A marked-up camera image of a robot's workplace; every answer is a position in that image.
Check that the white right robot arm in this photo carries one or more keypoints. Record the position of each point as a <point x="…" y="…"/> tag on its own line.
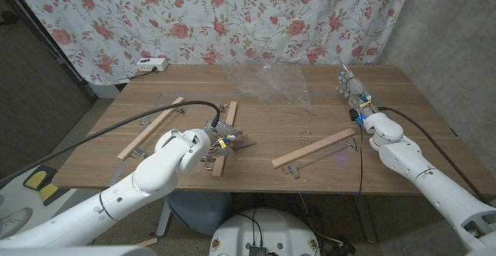
<point x="430" y="174"/>

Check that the white table leg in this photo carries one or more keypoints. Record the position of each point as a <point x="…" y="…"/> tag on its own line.
<point x="164" y="221"/>

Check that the transparent cling film sheet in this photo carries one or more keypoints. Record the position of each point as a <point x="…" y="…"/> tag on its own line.
<point x="263" y="81"/>

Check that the white robot chest shell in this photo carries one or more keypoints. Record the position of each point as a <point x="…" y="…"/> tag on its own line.
<point x="77" y="252"/>

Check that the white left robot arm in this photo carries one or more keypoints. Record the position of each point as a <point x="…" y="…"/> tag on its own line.
<point x="155" y="170"/>

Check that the white power strip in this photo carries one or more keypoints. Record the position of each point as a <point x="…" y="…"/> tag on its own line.
<point x="153" y="64"/>

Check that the wooden clip hanger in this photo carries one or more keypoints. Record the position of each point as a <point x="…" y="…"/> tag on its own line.
<point x="231" y="112"/>
<point x="310" y="148"/>
<point x="151" y="128"/>

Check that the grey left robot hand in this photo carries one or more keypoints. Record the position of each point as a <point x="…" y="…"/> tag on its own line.
<point x="226" y="130"/>

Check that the black partition frame post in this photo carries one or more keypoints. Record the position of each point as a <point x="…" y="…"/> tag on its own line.
<point x="54" y="48"/>

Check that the floral rose print curtain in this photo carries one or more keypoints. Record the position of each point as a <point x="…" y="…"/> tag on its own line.
<point x="232" y="15"/>

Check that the dark perforated partition panel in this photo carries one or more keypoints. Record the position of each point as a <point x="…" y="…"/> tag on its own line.
<point x="31" y="93"/>

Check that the small wooden strip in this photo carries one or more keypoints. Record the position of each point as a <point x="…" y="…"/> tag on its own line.
<point x="149" y="242"/>

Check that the black yellow floor pedal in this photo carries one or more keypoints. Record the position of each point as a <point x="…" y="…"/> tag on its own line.
<point x="35" y="178"/>

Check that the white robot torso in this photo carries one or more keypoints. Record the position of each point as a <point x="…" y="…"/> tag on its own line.
<point x="279" y="229"/>

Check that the black power adapter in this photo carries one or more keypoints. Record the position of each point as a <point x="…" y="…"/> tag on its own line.
<point x="343" y="248"/>

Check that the grey blue bin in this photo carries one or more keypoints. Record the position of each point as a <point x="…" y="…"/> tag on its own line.
<point x="201" y="213"/>

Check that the white floor board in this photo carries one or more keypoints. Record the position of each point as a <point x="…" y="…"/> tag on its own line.
<point x="15" y="194"/>

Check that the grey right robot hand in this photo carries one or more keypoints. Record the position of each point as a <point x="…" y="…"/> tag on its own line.
<point x="354" y="91"/>

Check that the white sneaker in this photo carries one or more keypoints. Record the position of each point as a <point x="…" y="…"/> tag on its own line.
<point x="15" y="223"/>

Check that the grey table leg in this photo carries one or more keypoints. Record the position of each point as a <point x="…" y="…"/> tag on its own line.
<point x="364" y="221"/>

